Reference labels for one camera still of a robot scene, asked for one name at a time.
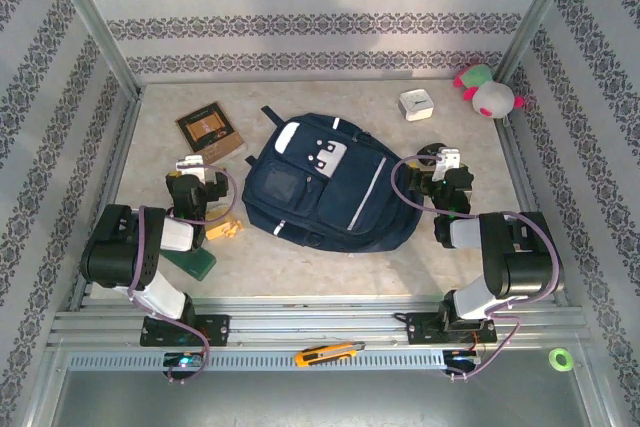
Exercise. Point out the yellow wooden block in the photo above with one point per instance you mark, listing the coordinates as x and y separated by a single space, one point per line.
221 231

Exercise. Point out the brown paperback book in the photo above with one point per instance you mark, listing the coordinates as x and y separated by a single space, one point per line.
210 129

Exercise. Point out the green hardcover notebook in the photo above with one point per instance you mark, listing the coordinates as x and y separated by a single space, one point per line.
200 262

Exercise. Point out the navy blue backpack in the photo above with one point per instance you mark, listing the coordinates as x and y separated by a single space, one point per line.
320 197

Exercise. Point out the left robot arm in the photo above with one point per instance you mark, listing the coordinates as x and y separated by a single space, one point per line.
115 247

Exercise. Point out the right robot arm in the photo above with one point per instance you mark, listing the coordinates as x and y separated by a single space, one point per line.
520 267

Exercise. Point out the black computer mouse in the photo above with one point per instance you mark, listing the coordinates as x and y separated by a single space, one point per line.
428 149

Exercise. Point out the white square alarm clock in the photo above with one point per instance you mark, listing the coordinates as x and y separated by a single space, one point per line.
416 104

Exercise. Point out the grey pink green plush toy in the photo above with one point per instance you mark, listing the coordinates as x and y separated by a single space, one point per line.
492 99

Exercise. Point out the green tape roll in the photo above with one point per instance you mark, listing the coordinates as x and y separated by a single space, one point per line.
552 359

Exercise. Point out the yellow utility knife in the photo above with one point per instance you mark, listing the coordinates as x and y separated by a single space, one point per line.
320 354

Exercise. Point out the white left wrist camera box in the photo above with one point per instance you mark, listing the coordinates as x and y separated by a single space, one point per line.
192 166

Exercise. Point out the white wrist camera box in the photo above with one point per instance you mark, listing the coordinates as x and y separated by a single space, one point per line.
449 158
192 166

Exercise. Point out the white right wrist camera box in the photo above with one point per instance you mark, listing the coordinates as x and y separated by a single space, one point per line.
449 158

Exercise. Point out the aluminium table side rail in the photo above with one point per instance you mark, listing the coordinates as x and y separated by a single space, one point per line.
522 172
122 167

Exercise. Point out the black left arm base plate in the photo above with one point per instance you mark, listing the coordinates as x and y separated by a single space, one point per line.
215 329

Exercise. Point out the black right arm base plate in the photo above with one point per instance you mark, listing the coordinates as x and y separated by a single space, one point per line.
420 329

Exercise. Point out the aluminium mounting rail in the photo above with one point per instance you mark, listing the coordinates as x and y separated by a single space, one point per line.
320 319

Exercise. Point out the aluminium frame post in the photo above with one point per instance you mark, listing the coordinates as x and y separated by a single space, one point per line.
537 12
90 22

